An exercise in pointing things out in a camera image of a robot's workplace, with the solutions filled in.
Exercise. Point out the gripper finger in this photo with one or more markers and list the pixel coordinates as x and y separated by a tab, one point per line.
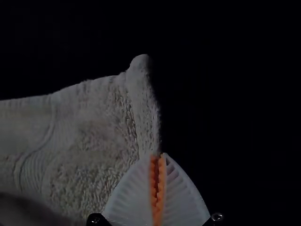
181	195
134	193

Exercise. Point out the pale towel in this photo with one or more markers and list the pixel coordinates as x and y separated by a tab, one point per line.
82	141

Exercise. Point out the black mat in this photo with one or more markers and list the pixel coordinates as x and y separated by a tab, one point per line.
235	82

